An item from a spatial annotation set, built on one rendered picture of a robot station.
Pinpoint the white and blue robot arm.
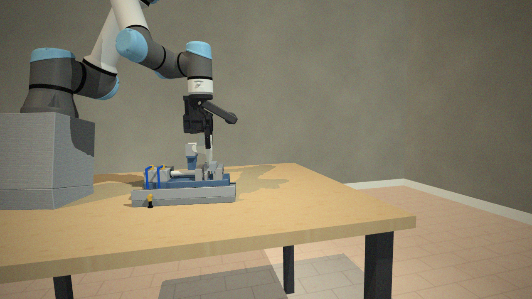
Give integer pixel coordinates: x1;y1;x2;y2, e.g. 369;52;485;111
20;0;213;118

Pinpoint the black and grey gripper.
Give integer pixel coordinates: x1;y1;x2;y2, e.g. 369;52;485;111
183;94;213;166

